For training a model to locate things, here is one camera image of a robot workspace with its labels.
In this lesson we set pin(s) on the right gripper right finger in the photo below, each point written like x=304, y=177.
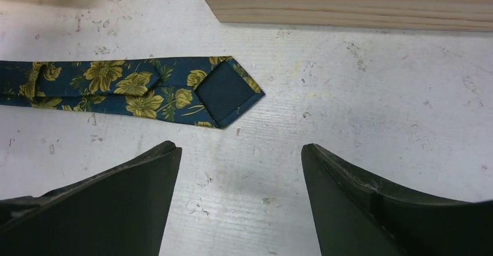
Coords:
x=357, y=212

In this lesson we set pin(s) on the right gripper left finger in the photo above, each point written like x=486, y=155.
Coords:
x=121, y=211

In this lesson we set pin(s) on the blue yellow floral tie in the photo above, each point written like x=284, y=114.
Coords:
x=201, y=91

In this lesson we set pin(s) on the wooden compartment box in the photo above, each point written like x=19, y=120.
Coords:
x=464, y=15

